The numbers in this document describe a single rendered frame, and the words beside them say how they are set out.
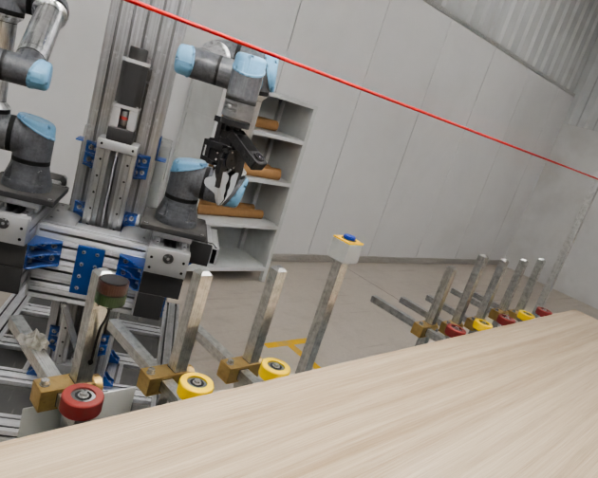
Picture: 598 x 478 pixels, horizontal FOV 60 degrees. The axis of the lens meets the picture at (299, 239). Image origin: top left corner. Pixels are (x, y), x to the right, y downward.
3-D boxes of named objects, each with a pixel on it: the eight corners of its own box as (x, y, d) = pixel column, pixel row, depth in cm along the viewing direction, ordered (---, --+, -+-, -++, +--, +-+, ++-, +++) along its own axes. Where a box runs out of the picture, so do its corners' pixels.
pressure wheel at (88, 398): (46, 432, 106) (56, 384, 103) (84, 423, 112) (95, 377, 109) (60, 458, 101) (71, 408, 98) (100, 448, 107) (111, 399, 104)
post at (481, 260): (439, 346, 244) (478, 252, 232) (443, 345, 247) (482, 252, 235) (446, 350, 242) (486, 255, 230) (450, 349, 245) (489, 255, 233)
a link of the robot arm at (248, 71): (269, 61, 126) (269, 59, 118) (256, 105, 129) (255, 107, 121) (236, 51, 125) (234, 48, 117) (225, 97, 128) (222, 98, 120)
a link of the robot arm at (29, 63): (75, 16, 166) (45, 104, 134) (37, 4, 162) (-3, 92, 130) (80, -19, 159) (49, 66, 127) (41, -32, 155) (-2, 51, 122)
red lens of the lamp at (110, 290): (91, 284, 105) (93, 274, 104) (120, 283, 109) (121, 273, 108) (103, 297, 101) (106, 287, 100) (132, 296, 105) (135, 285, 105)
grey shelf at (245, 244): (147, 259, 423) (194, 67, 384) (236, 261, 485) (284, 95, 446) (173, 284, 393) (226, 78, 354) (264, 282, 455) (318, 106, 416)
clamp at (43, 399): (28, 398, 110) (32, 378, 109) (91, 387, 120) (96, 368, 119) (38, 414, 107) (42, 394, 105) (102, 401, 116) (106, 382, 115)
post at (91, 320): (51, 456, 119) (92, 266, 107) (67, 452, 122) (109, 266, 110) (57, 467, 117) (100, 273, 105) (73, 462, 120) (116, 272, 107)
